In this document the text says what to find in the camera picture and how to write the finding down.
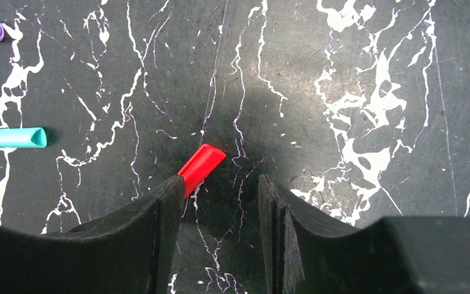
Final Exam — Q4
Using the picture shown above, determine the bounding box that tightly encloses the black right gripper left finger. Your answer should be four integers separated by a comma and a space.
0, 175, 185, 293

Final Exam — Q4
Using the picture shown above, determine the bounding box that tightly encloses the teal pen cap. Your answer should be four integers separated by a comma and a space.
0, 127, 48, 148

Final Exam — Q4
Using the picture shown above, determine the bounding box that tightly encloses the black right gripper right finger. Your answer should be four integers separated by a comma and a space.
258, 175, 470, 293

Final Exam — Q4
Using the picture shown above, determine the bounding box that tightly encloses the red pen cap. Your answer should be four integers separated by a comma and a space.
178, 144, 226, 198

